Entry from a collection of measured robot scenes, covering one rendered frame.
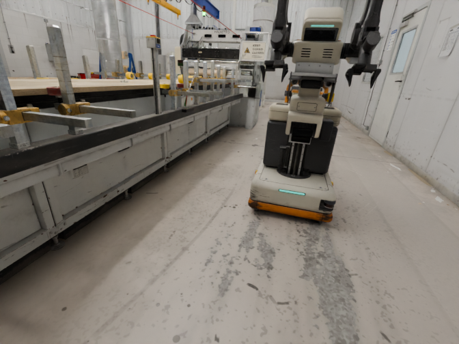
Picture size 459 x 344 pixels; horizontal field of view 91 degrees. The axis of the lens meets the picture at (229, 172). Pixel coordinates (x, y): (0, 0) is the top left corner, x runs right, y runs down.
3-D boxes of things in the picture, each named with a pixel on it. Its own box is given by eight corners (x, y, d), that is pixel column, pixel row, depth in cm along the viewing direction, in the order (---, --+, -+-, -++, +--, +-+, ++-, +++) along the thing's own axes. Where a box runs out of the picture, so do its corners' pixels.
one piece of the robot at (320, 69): (286, 97, 153) (291, 62, 145) (330, 101, 147) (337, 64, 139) (285, 99, 139) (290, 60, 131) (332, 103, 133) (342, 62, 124)
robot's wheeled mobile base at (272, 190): (259, 177, 239) (261, 154, 230) (322, 187, 225) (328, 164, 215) (246, 209, 179) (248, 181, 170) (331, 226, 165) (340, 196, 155)
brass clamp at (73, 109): (92, 112, 115) (91, 102, 113) (68, 116, 103) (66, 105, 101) (82, 111, 116) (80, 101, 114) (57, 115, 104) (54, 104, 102)
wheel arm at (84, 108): (136, 119, 105) (135, 109, 104) (132, 119, 102) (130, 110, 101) (61, 110, 115) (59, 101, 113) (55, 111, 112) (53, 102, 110)
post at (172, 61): (177, 115, 203) (175, 55, 185) (175, 116, 200) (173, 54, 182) (173, 115, 204) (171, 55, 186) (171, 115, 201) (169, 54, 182)
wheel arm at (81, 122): (93, 128, 83) (91, 117, 81) (86, 130, 80) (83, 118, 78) (5, 117, 93) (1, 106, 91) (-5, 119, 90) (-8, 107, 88)
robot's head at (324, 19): (302, 31, 144) (306, 5, 131) (337, 31, 139) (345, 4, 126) (300, 46, 138) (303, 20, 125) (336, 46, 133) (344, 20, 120)
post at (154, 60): (162, 113, 179) (158, 48, 161) (158, 114, 174) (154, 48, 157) (157, 112, 180) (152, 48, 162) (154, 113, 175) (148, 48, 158)
